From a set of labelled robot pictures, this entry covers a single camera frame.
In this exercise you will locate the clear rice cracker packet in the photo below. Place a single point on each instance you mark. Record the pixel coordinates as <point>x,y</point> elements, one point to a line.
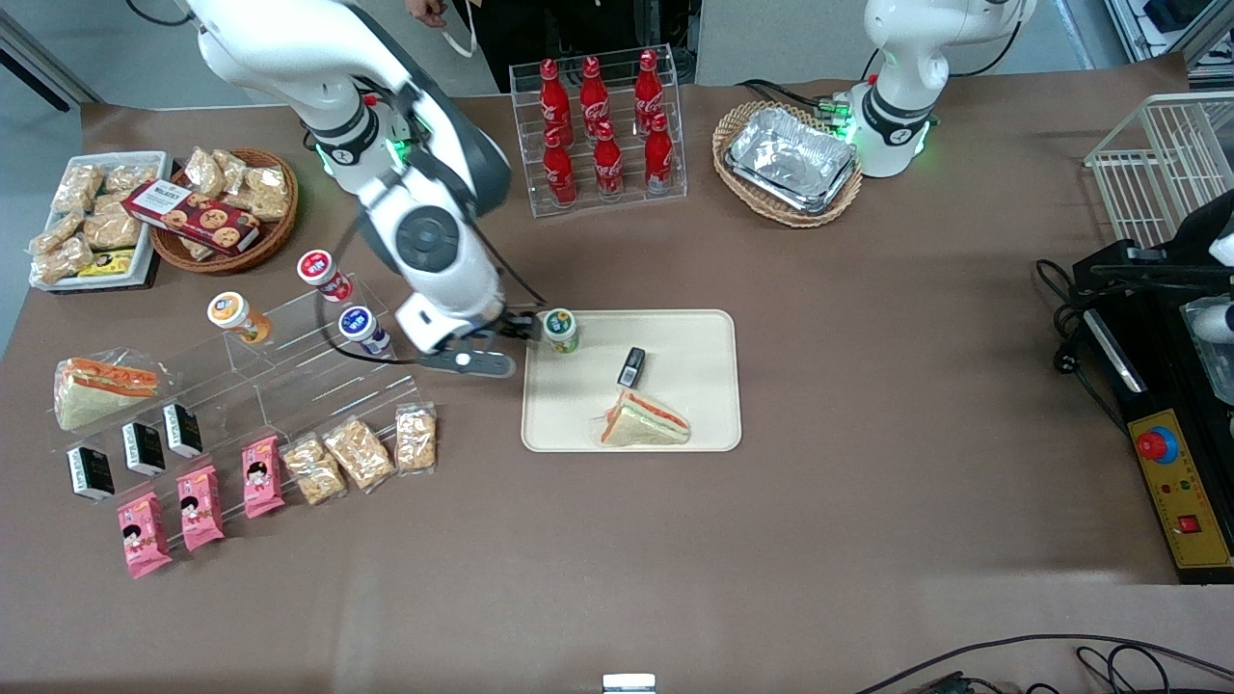
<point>64,260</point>
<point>313,470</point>
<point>231,169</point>
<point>114,229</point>
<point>130,178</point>
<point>204,172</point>
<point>79,186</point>
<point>359,453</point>
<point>267,193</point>
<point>56,231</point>
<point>415,439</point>

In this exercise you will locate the black control box yellow panel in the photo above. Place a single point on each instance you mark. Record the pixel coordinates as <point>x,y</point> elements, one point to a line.
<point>1176,482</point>

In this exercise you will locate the yellow snack packet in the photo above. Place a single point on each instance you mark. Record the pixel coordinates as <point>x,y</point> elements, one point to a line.
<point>108,262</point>

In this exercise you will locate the red cola bottle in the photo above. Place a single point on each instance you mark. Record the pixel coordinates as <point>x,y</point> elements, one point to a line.
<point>659,159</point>
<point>648,87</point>
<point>559,173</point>
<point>607,166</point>
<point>594,92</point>
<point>553,96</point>

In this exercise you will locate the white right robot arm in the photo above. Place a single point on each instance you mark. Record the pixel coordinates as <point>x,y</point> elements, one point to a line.
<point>289,48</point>

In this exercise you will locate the blue gum bottle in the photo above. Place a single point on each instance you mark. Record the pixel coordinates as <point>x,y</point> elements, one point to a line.
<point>362,329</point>

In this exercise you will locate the red gum bottle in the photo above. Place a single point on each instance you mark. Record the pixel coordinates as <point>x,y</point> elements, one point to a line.
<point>323,274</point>

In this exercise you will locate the clear acrylic bottle rack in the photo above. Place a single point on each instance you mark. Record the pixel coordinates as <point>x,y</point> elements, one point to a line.
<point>617,193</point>

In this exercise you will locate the wrapped triangle sandwich large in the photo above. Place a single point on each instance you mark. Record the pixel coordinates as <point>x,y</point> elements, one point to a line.
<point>96,395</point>

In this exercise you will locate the metal shelf frame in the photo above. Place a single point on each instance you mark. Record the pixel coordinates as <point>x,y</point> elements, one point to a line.
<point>1166,34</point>

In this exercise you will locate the clear acrylic stepped stand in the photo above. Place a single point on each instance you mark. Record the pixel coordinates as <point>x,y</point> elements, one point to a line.
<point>289,386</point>

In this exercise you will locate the pink snack packet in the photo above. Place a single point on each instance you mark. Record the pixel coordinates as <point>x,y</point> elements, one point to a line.
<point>261,477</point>
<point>143,535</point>
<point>200,509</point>

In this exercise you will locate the black rice ball packet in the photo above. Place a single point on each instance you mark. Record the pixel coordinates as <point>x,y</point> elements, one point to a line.
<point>182,430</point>
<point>144,449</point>
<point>90,472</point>
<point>631,367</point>

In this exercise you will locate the red cookie box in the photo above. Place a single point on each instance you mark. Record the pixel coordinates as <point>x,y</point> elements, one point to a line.
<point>193,218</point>

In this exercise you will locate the small white device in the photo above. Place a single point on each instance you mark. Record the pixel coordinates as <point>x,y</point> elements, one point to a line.
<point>629,684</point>

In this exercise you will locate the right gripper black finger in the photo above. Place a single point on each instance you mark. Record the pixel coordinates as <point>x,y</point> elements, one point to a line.
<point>521,336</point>
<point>525,320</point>

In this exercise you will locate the green gum bottle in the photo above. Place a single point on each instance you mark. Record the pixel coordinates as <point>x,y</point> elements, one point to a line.
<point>561,330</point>

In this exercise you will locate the orange gum bottle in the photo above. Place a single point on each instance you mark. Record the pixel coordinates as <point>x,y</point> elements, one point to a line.
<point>238,316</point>

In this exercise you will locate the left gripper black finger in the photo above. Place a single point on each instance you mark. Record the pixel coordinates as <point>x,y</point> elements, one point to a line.
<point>1133,269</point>
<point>1138,280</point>

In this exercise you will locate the wrapped triangle sandwich small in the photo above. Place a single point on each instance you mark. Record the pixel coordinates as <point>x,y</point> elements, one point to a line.
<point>644,422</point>

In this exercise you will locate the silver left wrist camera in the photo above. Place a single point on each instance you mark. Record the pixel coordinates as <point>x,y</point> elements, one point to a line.
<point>1217,323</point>

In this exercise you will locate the white rectangular bin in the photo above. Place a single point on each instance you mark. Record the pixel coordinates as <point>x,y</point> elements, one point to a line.
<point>154,164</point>

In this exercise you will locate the beige plastic tray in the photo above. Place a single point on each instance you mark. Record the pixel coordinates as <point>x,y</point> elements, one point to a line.
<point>569,405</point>

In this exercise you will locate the person in dark clothes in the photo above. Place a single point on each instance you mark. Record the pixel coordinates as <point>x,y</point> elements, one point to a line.
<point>521,34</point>

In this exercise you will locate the brown wicker basket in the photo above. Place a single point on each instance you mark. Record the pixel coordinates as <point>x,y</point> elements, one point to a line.
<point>275,236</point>

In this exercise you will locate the aluminium foil tray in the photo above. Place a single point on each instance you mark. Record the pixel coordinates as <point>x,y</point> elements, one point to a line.
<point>791,154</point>

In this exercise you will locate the light wicker basket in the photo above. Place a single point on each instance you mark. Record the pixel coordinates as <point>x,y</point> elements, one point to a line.
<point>762,207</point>

